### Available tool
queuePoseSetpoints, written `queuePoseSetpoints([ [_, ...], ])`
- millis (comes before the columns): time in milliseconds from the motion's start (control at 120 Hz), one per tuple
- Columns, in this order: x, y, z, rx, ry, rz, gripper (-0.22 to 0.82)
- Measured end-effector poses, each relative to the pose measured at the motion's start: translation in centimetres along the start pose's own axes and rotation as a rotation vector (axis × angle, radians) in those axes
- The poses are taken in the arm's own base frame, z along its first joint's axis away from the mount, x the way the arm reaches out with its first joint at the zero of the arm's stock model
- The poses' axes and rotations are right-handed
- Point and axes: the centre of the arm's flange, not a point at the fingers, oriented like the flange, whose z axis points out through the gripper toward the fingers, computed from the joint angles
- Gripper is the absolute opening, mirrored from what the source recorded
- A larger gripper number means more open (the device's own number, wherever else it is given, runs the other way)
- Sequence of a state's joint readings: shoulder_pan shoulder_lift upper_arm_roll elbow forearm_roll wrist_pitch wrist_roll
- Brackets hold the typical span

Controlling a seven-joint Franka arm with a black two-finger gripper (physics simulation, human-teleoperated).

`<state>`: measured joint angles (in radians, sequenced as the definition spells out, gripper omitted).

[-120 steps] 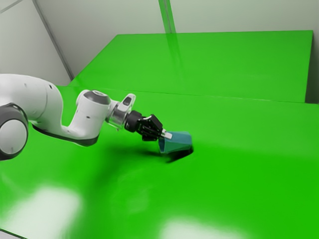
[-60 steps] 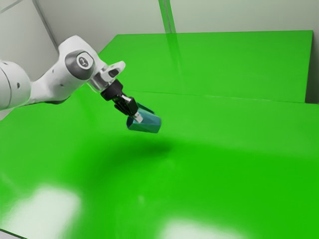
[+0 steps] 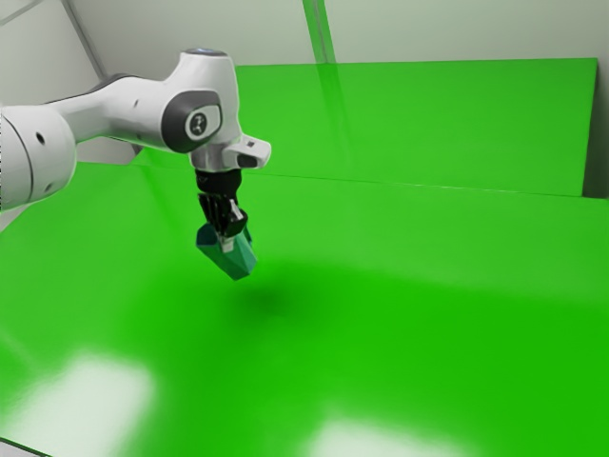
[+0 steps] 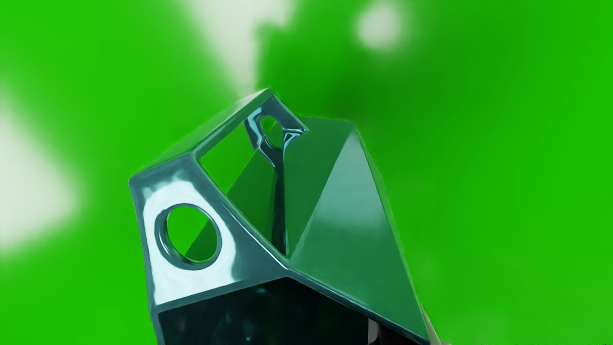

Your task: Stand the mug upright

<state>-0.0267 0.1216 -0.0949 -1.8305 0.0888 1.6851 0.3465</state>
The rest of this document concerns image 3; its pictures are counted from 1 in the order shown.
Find teal faceted mug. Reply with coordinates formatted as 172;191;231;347
195;222;258;282

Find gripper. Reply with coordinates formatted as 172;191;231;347
194;168;244;236

